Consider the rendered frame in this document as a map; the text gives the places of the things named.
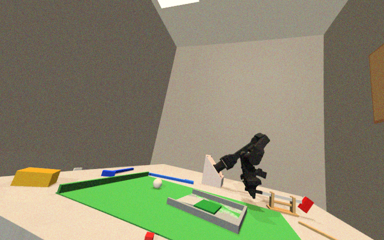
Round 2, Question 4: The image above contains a white golf ball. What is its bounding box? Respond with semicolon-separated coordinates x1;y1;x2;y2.
153;179;163;189

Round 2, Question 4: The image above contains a yellow wedge block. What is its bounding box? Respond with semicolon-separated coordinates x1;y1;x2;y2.
10;167;61;188

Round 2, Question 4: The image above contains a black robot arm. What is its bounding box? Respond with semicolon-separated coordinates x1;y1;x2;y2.
213;133;270;179

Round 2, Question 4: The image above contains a green putting mat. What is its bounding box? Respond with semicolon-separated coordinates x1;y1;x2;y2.
55;176;302;240

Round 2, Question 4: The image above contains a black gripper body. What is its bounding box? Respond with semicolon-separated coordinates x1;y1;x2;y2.
240;164;262;186

